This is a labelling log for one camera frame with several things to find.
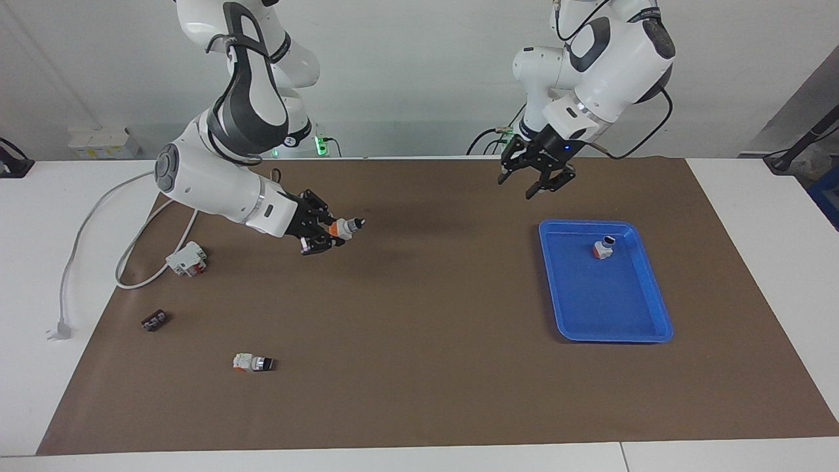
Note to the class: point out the blue plastic tray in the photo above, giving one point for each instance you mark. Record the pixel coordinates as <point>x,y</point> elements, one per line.
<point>609,301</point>

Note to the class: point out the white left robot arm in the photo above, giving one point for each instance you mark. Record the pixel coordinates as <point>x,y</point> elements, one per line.
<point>609,59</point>

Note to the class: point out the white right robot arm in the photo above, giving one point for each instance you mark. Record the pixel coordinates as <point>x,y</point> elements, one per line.
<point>210,177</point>

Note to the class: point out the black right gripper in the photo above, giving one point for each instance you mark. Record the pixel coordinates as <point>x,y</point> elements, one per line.
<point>305,223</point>

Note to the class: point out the orange white push-button switch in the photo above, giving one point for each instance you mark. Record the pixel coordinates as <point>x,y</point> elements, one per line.
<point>342,228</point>

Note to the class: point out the black clamp base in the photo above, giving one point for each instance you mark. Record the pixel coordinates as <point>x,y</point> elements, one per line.
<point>13,164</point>

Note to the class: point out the white red circuit breaker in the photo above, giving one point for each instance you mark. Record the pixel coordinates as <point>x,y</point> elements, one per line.
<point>185,259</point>

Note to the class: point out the small black terminal block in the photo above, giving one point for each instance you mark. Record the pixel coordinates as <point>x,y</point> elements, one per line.
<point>155,321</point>

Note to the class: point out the black stand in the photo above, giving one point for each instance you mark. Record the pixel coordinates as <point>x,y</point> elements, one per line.
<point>803,141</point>

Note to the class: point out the brown table mat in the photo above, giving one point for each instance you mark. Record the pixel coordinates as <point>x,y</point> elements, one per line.
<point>419,328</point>

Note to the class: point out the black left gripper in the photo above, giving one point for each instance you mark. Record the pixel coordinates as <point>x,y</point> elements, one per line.
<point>547,149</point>

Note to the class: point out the blue crate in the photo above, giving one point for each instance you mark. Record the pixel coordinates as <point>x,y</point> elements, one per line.
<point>827,196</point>

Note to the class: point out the orange white knob switch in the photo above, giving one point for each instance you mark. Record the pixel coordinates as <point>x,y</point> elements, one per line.
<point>603,249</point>

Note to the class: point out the white background box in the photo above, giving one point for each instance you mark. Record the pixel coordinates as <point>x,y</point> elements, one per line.
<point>105,143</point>

